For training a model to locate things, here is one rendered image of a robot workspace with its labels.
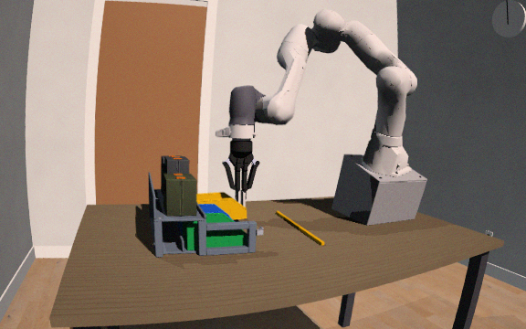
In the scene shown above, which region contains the orange-yellow long bar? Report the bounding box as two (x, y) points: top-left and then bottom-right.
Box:
(276, 211), (324, 246)

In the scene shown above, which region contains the blue open bin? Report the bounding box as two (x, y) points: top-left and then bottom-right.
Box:
(178, 204), (230, 236)

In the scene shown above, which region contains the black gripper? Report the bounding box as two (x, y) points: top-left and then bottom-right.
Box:
(222, 141), (260, 207)

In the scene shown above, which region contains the yellow bin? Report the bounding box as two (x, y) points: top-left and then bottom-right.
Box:
(197, 192), (247, 220)

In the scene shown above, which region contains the grey metal bin shelf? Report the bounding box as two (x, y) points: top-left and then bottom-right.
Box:
(149, 172), (263, 257)

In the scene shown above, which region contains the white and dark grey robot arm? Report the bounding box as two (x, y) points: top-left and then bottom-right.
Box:
(216, 9), (417, 177)

